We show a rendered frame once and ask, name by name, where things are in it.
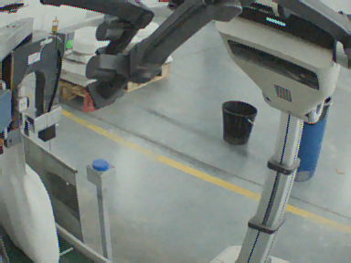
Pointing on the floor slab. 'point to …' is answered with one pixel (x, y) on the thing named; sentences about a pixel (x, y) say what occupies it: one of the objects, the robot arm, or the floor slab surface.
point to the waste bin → (312, 143)
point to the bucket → (238, 121)
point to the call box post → (104, 222)
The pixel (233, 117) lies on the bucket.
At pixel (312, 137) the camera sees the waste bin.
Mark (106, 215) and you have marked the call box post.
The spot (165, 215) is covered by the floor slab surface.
